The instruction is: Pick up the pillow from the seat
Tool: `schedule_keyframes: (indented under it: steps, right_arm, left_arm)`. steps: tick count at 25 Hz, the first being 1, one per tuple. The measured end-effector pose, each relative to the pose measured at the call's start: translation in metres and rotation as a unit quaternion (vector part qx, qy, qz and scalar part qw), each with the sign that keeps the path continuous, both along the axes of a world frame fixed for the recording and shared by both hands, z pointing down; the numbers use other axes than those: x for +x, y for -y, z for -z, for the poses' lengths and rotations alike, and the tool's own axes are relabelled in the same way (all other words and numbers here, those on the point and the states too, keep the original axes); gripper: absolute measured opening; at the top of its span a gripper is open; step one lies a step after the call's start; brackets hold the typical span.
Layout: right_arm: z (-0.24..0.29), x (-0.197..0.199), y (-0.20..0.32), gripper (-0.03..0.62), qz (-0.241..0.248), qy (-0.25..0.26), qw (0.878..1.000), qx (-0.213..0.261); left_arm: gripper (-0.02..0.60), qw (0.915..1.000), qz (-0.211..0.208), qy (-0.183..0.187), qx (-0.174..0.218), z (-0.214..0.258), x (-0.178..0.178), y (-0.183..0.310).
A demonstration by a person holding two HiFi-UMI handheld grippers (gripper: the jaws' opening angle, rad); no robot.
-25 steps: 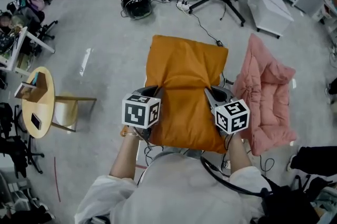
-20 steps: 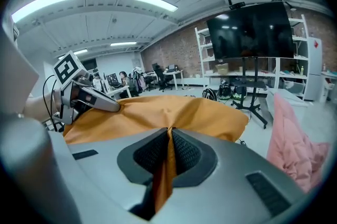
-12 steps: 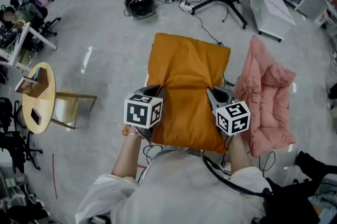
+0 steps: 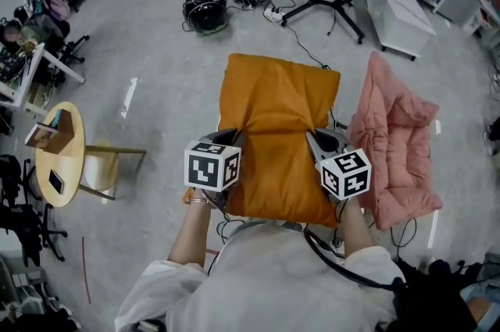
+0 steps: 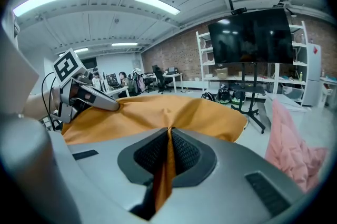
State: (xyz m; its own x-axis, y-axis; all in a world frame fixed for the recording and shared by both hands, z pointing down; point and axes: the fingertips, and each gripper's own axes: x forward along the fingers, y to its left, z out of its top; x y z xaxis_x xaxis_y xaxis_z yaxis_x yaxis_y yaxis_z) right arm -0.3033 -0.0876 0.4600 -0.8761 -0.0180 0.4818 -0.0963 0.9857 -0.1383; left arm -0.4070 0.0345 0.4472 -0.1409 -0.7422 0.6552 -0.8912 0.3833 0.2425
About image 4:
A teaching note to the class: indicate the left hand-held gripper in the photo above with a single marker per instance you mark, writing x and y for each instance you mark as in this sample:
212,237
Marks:
211,166

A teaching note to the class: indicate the white power strip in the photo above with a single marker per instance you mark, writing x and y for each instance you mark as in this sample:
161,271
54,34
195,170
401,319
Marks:
273,15

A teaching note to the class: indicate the picture book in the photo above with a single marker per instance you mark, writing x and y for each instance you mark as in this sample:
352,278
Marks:
39,137

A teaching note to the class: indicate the person's left forearm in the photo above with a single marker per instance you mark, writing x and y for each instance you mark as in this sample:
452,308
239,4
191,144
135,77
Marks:
191,233

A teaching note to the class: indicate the light wooden chair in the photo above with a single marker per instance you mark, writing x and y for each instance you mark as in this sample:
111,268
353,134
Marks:
99,166

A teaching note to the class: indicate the white low wheeled cabinet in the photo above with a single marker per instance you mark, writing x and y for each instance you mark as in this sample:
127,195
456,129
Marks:
398,14

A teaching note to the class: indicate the black waist pack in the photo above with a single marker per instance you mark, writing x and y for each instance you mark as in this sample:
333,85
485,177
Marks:
433,299

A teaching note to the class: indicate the black office chair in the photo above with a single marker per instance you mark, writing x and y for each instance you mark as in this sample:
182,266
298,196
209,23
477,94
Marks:
27,221
66,45

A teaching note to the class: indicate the white desk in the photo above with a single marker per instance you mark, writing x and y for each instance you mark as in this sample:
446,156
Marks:
62,66

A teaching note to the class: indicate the orange cushion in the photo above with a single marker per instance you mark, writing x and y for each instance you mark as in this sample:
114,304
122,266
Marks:
273,108

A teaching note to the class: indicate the round wooden table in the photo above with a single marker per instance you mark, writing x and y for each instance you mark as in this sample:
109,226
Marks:
72,162

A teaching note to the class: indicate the pink pet bed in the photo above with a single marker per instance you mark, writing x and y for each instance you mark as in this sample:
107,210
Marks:
394,151

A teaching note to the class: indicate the brown wooden box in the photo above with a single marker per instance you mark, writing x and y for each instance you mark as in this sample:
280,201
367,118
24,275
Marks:
66,127

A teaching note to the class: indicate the person's white shirt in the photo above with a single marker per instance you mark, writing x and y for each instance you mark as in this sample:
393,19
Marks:
273,283

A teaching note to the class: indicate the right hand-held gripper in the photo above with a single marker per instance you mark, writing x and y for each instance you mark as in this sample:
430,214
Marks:
345,174

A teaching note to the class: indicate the person's right forearm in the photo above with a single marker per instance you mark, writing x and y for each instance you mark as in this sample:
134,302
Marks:
357,229

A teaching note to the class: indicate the black smartphone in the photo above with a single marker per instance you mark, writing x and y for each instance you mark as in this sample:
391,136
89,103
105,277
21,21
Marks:
56,182

